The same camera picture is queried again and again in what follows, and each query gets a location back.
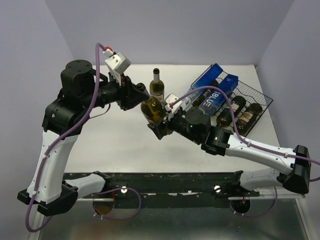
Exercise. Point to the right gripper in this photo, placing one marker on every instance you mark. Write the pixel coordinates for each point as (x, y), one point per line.
(157, 127)

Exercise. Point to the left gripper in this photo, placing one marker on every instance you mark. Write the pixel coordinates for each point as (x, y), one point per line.
(130, 96)

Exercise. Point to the dark green bottle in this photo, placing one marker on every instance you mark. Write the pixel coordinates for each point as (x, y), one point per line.
(152, 108)

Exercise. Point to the tall green bottle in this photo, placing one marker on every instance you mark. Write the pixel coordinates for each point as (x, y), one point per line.
(156, 86)

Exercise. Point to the green wine bottle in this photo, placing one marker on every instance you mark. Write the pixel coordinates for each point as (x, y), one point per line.
(201, 98)
(224, 119)

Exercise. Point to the tall blue glass bottle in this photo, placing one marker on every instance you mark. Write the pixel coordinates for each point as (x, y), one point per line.
(216, 99)

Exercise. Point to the short blue glass bottle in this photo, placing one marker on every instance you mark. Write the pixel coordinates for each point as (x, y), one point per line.
(208, 78)

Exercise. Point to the green bottle grey foil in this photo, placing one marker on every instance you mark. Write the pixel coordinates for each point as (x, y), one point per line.
(248, 118)

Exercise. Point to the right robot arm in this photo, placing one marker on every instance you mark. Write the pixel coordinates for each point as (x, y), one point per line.
(284, 166)

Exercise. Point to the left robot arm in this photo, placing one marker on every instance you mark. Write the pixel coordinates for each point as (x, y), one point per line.
(83, 88)

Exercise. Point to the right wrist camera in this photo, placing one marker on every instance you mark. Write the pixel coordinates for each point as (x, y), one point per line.
(171, 109)

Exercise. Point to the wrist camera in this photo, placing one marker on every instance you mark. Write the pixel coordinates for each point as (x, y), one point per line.
(117, 63)
(171, 109)

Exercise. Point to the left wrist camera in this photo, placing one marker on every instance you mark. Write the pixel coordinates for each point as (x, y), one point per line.
(117, 63)

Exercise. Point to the black mounting base plate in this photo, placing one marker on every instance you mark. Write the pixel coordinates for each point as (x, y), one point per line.
(172, 189)

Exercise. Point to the black wire wine rack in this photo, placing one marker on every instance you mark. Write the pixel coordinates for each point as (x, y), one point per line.
(250, 94)

